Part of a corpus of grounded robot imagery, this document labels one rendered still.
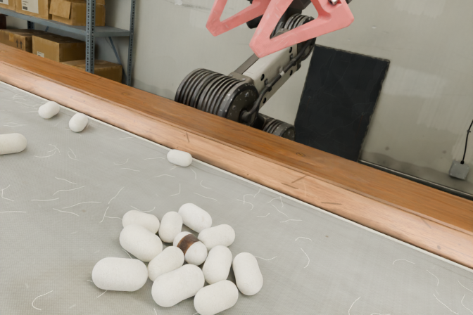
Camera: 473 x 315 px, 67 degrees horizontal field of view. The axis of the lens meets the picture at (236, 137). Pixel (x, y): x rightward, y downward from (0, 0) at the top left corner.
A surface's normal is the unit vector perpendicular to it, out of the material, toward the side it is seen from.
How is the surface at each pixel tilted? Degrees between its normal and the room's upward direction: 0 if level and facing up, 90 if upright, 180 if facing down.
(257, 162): 45
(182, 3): 90
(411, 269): 0
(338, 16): 106
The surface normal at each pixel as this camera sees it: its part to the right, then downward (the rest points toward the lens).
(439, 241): -0.21, -0.47
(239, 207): 0.17, -0.92
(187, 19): -0.42, 0.26
